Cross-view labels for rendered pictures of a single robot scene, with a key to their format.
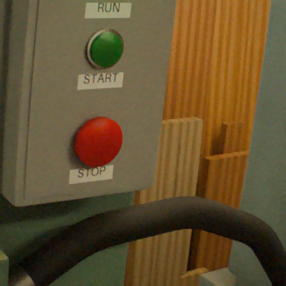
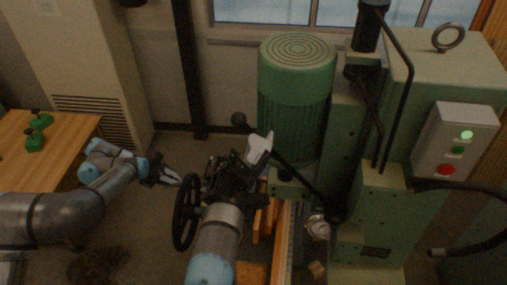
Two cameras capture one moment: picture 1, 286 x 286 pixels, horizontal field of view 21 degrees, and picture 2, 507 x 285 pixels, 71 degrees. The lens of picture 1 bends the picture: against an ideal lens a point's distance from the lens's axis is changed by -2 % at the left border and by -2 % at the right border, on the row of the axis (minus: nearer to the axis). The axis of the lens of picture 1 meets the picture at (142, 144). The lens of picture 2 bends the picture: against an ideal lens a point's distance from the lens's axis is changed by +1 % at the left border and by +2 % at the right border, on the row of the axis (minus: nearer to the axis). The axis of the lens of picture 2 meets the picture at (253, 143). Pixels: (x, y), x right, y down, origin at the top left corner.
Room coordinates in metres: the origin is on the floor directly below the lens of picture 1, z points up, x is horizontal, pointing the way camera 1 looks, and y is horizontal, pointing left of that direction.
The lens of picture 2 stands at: (-0.16, -0.01, 1.90)
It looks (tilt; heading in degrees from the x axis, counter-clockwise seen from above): 45 degrees down; 44
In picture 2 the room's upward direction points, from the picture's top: straight up
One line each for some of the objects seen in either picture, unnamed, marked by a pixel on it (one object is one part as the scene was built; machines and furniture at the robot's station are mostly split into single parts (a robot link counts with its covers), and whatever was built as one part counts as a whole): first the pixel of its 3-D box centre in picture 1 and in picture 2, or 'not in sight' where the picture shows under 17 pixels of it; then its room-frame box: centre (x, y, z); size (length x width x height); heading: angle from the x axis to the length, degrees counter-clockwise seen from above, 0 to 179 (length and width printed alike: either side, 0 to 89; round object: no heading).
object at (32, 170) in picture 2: not in sight; (41, 176); (-0.05, 1.78, 0.32); 0.66 x 0.57 x 0.64; 37
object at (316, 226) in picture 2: not in sight; (325, 226); (0.37, 0.21, 1.02); 0.12 x 0.03 x 0.12; 125
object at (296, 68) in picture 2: not in sight; (292, 104); (0.40, 0.39, 1.35); 0.18 x 0.18 x 0.31
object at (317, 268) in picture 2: not in sight; (314, 270); (0.34, 0.19, 0.82); 0.04 x 0.04 x 0.04; 74
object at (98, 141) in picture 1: (99, 141); (447, 170); (0.44, 0.03, 1.36); 0.03 x 0.01 x 0.03; 125
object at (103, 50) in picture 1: (106, 49); (457, 150); (0.44, 0.03, 1.42); 0.02 x 0.01 x 0.02; 125
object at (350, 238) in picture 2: not in sight; (345, 239); (0.38, 0.15, 1.02); 0.09 x 0.07 x 0.12; 35
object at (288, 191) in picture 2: not in sight; (290, 186); (0.41, 0.37, 1.03); 0.14 x 0.07 x 0.09; 125
